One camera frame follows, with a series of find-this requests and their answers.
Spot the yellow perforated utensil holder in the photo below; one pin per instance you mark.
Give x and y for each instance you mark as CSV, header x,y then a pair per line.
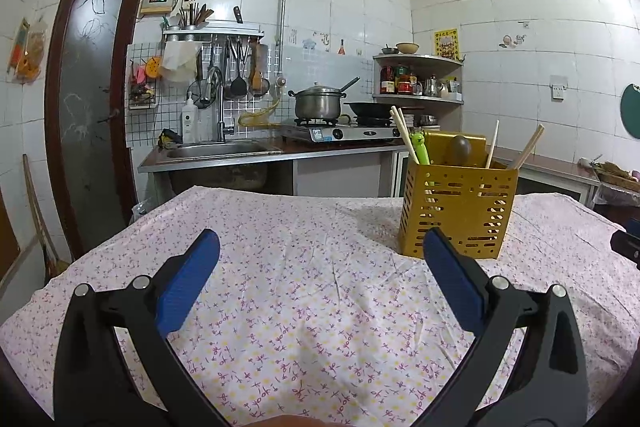
x,y
457,207

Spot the side counter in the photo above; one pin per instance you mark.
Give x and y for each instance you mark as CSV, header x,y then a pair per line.
x,y
545,169

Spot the black wok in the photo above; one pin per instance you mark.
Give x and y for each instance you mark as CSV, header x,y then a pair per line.
x,y
370,108

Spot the beige switch box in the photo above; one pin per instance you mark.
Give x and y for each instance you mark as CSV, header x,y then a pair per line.
x,y
156,3

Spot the wooden cutting board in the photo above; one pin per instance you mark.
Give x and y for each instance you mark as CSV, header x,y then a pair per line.
x,y
258,67

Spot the teal round board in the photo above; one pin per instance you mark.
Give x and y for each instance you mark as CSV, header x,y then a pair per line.
x,y
631,111

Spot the steel kettle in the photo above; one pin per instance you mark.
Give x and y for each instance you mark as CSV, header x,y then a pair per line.
x,y
432,87

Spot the white plastic bag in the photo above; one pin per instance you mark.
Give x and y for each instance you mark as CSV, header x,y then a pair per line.
x,y
180,62

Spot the white wall socket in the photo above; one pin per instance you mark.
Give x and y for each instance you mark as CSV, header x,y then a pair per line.
x,y
558,88

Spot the steel gas stove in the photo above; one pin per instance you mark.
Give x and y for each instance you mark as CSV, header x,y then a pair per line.
x,y
340,131

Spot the steel wall rack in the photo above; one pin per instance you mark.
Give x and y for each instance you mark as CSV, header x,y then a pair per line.
x,y
212,32

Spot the woven basket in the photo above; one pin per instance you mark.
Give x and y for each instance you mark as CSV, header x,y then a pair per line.
x,y
617,177

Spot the white soap bottle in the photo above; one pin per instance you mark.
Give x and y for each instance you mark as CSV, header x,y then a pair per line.
x,y
189,122

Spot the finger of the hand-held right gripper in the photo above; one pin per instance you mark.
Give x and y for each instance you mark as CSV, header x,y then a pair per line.
x,y
627,248

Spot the dark scrubbing pad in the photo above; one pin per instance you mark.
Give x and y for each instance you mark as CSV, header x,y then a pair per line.
x,y
170,139

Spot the green plastic spoon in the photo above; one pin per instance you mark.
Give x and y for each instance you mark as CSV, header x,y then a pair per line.
x,y
421,149

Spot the steel cooking pot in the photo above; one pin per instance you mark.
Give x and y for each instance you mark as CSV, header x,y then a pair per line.
x,y
318,103

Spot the red sauce bottle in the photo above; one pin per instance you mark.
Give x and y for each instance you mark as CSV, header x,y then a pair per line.
x,y
386,81

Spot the brown framed door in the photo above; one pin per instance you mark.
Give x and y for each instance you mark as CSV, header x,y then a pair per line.
x,y
90,107

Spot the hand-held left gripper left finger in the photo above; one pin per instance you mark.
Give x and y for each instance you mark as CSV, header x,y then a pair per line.
x,y
187,282

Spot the yellow wall poster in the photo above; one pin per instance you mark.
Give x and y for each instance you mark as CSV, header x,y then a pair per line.
x,y
446,43

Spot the corner wall shelf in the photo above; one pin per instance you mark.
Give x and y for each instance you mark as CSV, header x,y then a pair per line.
x,y
417,77

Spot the beige bowl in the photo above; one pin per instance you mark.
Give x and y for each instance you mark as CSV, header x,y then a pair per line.
x,y
407,47

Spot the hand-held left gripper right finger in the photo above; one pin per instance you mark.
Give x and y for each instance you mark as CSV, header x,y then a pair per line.
x,y
457,287

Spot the steel faucet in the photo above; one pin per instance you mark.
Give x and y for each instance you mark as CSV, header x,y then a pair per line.
x,y
218,107

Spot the orange hanging wall ornament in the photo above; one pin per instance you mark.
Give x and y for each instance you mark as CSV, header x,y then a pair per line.
x,y
27,52

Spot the kitchen counter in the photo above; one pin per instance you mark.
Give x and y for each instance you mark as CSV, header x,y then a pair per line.
x,y
280,157

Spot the red sauce jar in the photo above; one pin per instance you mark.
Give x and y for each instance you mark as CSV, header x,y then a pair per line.
x,y
405,83

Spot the floral tablecloth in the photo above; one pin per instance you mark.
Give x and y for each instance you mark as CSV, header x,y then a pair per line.
x,y
300,282

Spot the brown wooden spoon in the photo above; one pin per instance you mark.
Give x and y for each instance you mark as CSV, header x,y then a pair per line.
x,y
458,150

